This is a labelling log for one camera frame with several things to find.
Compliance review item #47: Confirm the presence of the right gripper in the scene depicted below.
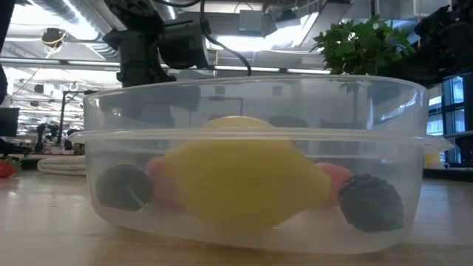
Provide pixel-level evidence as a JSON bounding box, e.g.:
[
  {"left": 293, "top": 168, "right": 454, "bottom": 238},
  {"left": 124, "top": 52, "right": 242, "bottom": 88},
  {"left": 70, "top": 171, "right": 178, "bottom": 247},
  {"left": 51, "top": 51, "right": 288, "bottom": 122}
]
[{"left": 376, "top": 36, "right": 473, "bottom": 88}]

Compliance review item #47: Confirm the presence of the red plastic strawberry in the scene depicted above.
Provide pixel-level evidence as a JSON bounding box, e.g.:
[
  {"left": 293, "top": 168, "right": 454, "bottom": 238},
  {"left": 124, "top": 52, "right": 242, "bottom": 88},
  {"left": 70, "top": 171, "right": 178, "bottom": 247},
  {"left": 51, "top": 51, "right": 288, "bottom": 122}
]
[{"left": 0, "top": 157, "right": 22, "bottom": 179}]

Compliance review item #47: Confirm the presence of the round black ceiling fixture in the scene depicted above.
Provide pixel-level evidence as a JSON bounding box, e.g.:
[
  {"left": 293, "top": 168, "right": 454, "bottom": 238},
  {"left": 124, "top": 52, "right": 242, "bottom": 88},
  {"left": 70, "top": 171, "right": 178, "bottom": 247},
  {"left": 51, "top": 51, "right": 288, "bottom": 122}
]
[{"left": 40, "top": 27, "right": 68, "bottom": 49}]

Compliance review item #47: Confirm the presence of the dark plastic blackberry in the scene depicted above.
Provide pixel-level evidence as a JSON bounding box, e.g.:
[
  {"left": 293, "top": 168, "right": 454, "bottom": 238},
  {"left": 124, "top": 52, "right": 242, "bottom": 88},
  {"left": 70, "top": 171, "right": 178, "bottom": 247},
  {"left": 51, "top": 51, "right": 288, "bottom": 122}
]
[{"left": 338, "top": 173, "right": 404, "bottom": 233}]

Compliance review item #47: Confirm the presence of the dark cherry with stem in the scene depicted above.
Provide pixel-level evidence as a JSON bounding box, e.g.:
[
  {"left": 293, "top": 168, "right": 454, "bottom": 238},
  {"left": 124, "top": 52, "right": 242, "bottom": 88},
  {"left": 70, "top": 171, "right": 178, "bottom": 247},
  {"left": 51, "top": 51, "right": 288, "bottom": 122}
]
[{"left": 95, "top": 164, "right": 153, "bottom": 212}]

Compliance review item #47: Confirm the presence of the black background monitor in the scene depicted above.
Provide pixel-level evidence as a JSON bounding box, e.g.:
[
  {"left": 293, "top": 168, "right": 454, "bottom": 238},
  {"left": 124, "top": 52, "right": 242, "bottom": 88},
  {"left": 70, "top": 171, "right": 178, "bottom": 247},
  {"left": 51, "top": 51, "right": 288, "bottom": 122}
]
[{"left": 0, "top": 107, "right": 20, "bottom": 137}]

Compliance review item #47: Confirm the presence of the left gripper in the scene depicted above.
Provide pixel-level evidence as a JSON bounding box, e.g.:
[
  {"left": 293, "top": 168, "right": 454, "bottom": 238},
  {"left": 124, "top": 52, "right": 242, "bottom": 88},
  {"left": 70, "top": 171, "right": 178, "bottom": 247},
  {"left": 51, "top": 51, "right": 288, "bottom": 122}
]
[{"left": 98, "top": 0, "right": 203, "bottom": 129}]

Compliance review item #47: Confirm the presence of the clear plastic tupperware container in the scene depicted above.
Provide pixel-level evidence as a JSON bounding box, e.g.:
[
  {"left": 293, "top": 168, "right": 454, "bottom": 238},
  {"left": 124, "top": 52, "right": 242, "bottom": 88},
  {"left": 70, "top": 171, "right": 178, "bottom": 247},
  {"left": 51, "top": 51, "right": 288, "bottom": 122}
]
[{"left": 68, "top": 75, "right": 455, "bottom": 256}]

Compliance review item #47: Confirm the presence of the green plant in black pot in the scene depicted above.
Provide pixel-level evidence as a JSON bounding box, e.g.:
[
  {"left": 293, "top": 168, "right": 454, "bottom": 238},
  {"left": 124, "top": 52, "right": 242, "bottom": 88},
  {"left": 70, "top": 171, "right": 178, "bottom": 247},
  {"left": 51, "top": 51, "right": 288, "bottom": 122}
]
[{"left": 312, "top": 16, "right": 417, "bottom": 125}]

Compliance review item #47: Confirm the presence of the white beige plaid towel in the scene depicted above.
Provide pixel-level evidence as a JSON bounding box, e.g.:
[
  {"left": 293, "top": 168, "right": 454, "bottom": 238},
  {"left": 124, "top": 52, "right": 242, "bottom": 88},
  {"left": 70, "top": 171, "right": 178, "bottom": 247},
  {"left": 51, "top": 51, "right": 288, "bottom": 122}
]
[{"left": 36, "top": 154, "right": 86, "bottom": 177}]

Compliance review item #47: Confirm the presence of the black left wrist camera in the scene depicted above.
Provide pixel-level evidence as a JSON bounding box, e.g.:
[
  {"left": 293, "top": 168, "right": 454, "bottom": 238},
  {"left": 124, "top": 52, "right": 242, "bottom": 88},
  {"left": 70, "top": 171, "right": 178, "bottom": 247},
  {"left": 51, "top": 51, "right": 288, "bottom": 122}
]
[{"left": 158, "top": 20, "right": 210, "bottom": 70}]

